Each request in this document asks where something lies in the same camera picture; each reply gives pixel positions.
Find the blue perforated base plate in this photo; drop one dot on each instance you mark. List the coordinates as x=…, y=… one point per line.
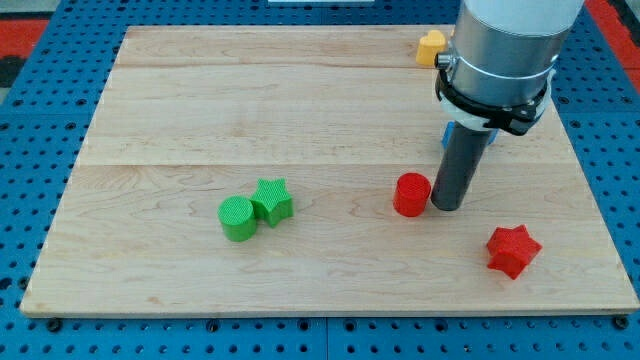
x=48, y=110

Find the blue block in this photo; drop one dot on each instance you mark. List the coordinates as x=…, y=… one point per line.
x=447, y=134

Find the yellow heart block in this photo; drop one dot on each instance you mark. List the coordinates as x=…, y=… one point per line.
x=429, y=45

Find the wooden board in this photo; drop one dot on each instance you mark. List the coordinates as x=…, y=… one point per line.
x=193, y=115

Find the red cylinder block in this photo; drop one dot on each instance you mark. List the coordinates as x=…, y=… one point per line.
x=411, y=194

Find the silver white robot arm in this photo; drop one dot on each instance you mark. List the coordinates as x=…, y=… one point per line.
x=497, y=70

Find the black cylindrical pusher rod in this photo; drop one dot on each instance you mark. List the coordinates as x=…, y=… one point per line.
x=462, y=154

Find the green cylinder block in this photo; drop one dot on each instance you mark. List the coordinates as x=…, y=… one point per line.
x=237, y=218

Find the green star block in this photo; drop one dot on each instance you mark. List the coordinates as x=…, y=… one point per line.
x=272, y=202

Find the red star block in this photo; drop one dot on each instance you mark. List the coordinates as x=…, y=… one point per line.
x=511, y=250

